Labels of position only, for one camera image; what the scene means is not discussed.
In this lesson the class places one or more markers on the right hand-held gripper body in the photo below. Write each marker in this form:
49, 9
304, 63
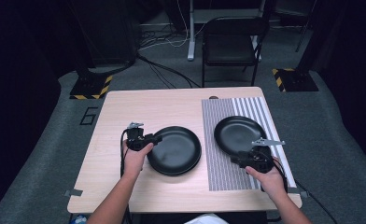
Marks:
259, 160

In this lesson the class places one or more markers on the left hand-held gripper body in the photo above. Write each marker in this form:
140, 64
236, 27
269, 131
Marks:
136, 138

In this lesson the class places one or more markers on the black round plate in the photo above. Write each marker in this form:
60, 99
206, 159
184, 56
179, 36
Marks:
184, 174
237, 133
176, 151

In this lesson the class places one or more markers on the person's left hand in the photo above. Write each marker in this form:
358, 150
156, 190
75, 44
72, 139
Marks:
133, 163

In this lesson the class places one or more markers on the person's right hand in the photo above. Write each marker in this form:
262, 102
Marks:
273, 182

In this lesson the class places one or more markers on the grey white striped placemat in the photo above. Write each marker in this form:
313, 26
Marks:
221, 174

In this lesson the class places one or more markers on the grey tape piece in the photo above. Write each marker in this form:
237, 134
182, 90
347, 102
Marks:
73, 193
302, 194

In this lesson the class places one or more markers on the person's white clothing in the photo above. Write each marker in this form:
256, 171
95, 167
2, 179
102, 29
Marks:
206, 219

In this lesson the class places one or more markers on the black stand base hazard tape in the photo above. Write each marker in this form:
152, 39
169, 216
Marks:
89, 88
296, 81

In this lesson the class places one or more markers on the blue white object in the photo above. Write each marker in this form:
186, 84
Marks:
78, 219

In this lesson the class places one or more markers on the large black case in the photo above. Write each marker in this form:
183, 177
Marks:
109, 31

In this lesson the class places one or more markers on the black folding chair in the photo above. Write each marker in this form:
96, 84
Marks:
229, 46

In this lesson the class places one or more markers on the black curtain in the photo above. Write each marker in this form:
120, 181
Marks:
352, 77
16, 93

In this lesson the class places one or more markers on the thin black tripod leg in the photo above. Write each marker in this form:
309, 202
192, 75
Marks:
304, 31

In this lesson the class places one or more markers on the white desk frame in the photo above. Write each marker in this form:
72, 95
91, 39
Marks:
191, 31

